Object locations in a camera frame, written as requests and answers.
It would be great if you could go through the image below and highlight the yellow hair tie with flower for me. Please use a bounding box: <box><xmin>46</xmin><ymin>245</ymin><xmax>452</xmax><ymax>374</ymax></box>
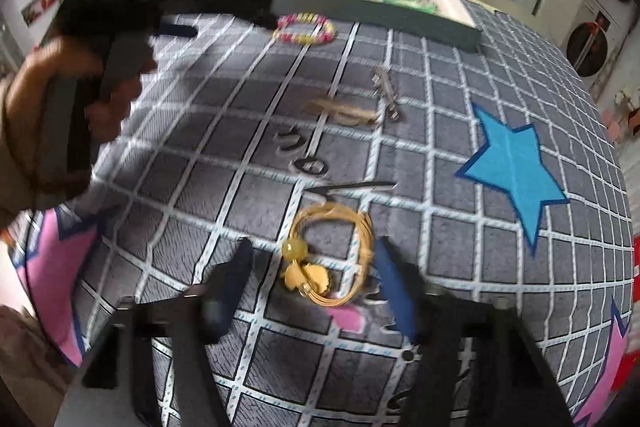
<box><xmin>278</xmin><ymin>200</ymin><xmax>377</xmax><ymax>308</ymax></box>

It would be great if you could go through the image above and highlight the person's left hand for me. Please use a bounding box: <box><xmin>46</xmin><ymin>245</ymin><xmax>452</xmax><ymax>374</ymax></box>
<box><xmin>1</xmin><ymin>37</ymin><xmax>156</xmax><ymax>223</ymax></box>

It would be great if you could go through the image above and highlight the grey checked table cloth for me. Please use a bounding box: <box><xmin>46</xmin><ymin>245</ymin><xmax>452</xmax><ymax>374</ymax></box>
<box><xmin>14</xmin><ymin>4</ymin><xmax>634</xmax><ymax>426</ymax></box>

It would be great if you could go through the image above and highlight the green jewelry tray box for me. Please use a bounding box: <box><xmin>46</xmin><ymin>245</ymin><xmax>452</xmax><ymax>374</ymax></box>
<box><xmin>272</xmin><ymin>0</ymin><xmax>482</xmax><ymax>52</ymax></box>

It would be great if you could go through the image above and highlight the silver rhinestone hair clip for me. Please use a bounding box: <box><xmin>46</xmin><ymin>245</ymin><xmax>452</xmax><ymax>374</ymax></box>
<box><xmin>372</xmin><ymin>66</ymin><xmax>400</xmax><ymax>121</ymax></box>

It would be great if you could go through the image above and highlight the beige hair clip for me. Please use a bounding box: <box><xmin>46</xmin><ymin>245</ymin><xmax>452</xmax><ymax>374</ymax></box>
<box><xmin>302</xmin><ymin>98</ymin><xmax>378</xmax><ymax>127</ymax></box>

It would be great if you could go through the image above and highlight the green translucent bangle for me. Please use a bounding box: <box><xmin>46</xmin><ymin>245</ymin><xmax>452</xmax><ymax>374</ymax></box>
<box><xmin>383</xmin><ymin>0</ymin><xmax>438</xmax><ymax>14</ymax></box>

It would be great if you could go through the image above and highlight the pink yellow beaded bracelet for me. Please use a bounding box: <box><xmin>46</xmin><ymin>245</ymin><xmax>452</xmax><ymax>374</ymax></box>
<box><xmin>271</xmin><ymin>12</ymin><xmax>338</xmax><ymax>47</ymax></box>

